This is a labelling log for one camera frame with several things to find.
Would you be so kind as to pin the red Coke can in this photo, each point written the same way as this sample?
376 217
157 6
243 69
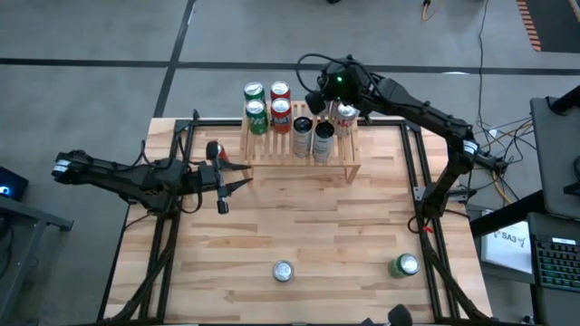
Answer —
281 115

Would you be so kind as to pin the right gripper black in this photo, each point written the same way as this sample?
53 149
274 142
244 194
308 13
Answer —
342 83

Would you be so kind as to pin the black box blue light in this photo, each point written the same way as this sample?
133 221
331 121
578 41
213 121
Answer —
11 181

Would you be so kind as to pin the black metal table frame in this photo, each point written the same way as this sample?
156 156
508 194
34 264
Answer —
208 122

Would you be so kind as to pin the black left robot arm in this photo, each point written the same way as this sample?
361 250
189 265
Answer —
113 176

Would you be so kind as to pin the black side desk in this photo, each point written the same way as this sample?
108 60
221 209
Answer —
503 213

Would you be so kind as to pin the white SA3 paper sign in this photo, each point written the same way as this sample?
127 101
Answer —
507 249

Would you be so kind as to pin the small red connector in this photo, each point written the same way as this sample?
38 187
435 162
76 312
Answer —
426 229

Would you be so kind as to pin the silver Diet Coke can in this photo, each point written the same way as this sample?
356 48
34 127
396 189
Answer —
283 271
345 120

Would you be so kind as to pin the white Celsius slim can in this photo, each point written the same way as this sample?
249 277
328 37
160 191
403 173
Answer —
302 136
324 140

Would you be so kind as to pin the green Sprite can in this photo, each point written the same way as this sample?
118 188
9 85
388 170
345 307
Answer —
257 117
405 265
254 90

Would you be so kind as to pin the grey side table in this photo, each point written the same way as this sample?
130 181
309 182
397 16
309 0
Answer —
36 219

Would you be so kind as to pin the backlit laptop keyboard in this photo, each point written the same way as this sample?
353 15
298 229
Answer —
559 267

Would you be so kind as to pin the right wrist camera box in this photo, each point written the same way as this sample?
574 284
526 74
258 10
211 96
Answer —
316 102

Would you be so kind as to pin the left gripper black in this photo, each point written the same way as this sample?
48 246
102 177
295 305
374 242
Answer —
212 176

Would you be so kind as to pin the black table clamp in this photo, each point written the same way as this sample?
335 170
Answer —
364 117
196 114

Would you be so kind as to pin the black floor mat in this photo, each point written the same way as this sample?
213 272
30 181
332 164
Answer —
559 27

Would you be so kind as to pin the wooden slatted shelf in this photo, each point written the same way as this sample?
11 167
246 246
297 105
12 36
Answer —
272 151

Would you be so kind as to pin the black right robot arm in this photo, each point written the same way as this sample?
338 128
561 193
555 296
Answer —
421 113

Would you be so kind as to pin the person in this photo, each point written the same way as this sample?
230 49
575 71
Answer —
400 315

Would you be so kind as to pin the orange striped floor tape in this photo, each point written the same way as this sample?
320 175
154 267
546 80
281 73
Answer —
529 27

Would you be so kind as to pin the grey metal bracket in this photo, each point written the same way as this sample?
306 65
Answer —
419 193

